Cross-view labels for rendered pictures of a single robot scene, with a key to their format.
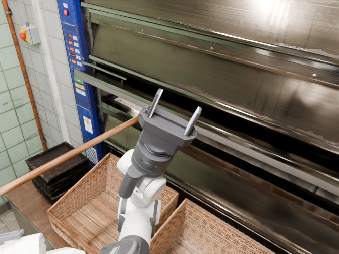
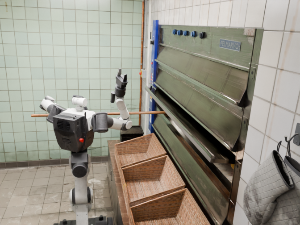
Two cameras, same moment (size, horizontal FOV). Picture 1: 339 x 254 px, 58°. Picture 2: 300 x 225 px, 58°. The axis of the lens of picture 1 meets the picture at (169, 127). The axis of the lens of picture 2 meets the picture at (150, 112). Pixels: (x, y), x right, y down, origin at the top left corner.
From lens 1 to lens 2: 1.72 m
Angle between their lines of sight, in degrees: 36
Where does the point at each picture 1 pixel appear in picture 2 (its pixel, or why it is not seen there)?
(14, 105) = (131, 107)
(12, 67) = (136, 89)
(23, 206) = (110, 146)
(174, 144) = (120, 84)
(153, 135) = (117, 81)
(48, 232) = (112, 156)
